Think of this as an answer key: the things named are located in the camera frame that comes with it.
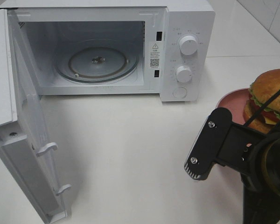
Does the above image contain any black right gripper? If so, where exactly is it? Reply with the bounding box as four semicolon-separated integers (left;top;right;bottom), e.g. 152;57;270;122
241;122;280;224

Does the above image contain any burger with lettuce and tomato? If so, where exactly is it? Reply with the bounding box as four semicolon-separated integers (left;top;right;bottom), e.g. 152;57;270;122
243;68;280;134

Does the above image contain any white round door button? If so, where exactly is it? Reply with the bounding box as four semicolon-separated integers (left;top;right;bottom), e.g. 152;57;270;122
173;87;187;98

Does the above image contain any white microwave door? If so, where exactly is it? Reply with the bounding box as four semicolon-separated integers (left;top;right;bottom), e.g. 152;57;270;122
0;9;70;224

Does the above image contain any pink round plate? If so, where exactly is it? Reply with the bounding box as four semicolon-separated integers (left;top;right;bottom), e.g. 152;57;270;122
216;88;249;125

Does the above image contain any white lower timer knob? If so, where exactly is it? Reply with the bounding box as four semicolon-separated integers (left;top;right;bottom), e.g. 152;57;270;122
175;66;192;83

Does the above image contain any white upper power knob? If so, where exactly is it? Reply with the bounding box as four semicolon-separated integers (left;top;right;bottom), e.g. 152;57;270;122
179;34;198;56

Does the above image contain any white microwave oven body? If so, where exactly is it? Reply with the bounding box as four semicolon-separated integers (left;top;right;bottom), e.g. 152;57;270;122
0;0;215;102

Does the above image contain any white warning label sticker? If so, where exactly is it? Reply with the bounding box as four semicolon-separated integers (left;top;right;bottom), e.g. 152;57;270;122
148;41;164;69

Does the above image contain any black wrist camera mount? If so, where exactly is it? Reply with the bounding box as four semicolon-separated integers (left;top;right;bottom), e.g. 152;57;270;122
184;107;266;180

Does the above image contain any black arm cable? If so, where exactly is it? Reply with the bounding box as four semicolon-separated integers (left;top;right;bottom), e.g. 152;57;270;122
245;80;280;128

